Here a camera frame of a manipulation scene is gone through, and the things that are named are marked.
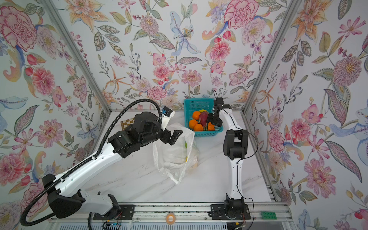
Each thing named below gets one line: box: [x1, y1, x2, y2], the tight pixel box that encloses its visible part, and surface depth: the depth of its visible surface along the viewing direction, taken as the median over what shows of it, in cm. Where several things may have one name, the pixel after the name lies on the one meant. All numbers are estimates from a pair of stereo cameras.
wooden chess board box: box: [120, 117, 135, 131], surface depth 112 cm
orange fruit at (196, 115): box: [192, 111, 201, 121], surface depth 115 cm
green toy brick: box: [261, 211, 278, 220], surface depth 74 cm
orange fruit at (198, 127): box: [193, 123, 204, 132], surface depth 106 cm
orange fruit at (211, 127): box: [207, 121, 216, 131], surface depth 104 cm
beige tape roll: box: [165, 212, 176, 225], surface depth 74 cm
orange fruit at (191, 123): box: [188, 119, 198, 130], surface depth 109 cm
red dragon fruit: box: [198, 110, 209, 131], surface depth 108 cm
